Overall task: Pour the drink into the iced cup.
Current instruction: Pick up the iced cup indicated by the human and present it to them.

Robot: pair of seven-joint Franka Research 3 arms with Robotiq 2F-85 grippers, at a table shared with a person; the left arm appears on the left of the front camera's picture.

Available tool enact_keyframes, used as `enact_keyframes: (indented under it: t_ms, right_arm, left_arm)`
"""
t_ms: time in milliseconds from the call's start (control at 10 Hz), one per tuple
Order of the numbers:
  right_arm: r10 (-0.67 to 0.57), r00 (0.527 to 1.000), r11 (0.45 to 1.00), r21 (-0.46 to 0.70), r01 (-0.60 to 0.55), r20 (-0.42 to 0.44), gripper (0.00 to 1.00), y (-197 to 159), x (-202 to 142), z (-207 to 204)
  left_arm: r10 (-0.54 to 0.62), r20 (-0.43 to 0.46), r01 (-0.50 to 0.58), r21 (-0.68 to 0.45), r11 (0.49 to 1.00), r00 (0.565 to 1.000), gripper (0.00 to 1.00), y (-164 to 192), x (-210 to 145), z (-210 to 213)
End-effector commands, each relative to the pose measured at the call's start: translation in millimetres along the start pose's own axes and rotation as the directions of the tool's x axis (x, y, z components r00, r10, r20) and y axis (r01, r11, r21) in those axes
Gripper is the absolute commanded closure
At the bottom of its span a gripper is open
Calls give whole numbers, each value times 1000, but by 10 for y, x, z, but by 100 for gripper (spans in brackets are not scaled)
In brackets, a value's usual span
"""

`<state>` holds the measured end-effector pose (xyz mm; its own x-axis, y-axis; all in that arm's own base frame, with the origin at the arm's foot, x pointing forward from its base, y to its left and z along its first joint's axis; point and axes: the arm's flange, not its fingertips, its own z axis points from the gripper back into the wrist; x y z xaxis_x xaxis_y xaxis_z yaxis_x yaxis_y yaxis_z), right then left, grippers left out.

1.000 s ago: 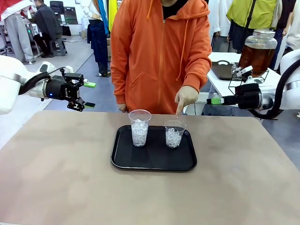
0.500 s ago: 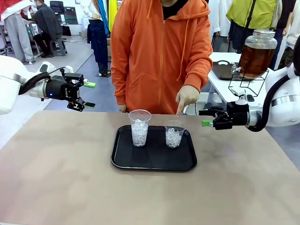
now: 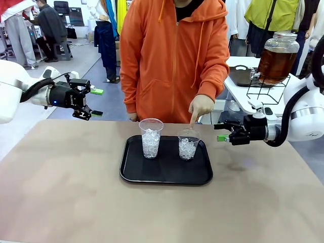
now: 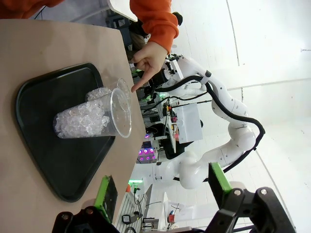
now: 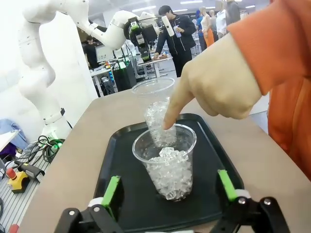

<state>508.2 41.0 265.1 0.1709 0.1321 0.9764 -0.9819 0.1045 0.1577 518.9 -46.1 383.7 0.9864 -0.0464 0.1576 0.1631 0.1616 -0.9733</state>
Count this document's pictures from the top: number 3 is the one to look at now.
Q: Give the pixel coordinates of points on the dark serving tray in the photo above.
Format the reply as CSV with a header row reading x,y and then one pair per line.
x,y
241,78

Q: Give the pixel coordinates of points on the white side table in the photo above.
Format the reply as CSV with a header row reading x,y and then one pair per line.
x,y
238,60

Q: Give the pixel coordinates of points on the grey side table base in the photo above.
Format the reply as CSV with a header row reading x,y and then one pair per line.
x,y
227,111

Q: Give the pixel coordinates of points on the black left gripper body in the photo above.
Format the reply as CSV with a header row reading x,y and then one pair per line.
x,y
60,95

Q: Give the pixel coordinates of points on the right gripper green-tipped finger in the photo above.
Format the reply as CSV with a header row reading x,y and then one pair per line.
x,y
235,125
222,138

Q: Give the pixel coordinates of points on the person's right forearm orange sleeve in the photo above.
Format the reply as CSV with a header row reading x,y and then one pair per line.
x,y
127,96

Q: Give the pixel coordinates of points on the seated person in dark jacket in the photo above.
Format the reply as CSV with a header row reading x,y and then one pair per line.
x,y
51,22

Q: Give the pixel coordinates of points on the person's left hand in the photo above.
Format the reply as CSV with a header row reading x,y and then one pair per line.
x,y
202,105

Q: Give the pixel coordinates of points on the glass drink dispenser with tea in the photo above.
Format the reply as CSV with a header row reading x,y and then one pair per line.
x,y
277,63

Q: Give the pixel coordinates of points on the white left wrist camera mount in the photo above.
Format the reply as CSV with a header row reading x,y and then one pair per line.
x,y
51,71

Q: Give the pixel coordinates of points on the black bag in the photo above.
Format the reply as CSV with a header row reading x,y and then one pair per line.
x,y
72,33

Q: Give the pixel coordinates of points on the person in orange hoodie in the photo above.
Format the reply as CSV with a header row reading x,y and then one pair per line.
x,y
164,63

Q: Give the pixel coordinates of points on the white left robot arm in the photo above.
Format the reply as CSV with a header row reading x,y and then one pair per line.
x,y
7,76

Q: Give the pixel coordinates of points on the black office chair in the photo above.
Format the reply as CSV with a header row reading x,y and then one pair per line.
x,y
61,7

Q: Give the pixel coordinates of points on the yellow hanging garment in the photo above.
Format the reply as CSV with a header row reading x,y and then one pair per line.
x,y
121,15

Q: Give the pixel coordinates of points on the person's right hand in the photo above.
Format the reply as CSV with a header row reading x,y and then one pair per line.
x,y
132,117

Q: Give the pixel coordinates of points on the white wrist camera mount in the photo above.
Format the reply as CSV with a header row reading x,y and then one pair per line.
x,y
268,112
51,71

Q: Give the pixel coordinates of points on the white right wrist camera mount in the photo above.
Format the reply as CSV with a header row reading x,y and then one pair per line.
x,y
268,112

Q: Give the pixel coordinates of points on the standing person in grey trousers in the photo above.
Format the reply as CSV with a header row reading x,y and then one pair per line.
x,y
19,38

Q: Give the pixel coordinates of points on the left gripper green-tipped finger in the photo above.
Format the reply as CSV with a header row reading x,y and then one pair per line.
x,y
82,112
81,84

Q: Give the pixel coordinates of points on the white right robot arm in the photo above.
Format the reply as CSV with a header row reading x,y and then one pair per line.
x,y
308,121

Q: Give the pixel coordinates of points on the lime green jacket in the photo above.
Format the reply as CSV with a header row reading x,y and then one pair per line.
x,y
281,12

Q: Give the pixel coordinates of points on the clear plastic cup with ice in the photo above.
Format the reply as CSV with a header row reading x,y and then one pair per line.
x,y
187,152
151,149

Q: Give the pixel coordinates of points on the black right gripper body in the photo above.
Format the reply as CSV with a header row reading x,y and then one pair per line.
x,y
255,131

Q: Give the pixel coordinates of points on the person's left forearm orange sleeve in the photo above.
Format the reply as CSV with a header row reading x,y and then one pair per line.
x,y
215,83

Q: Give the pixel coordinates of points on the grey stool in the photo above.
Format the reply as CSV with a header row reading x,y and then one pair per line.
x,y
63,50

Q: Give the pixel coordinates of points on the black plastic serving tray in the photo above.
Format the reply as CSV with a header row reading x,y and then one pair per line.
x,y
167,172

